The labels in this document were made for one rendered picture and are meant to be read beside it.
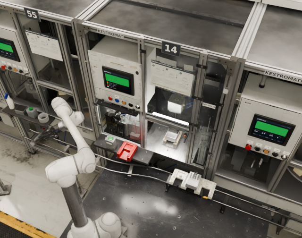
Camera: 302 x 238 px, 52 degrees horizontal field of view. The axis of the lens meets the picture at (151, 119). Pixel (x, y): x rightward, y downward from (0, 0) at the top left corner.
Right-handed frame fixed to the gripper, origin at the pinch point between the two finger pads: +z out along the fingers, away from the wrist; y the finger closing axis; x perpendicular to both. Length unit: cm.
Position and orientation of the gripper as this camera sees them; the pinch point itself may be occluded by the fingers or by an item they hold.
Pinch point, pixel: (39, 138)
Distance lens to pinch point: 269.0
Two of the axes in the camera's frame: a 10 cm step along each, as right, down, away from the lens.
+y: -4.6, -7.7, -4.3
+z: -8.8, 4.6, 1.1
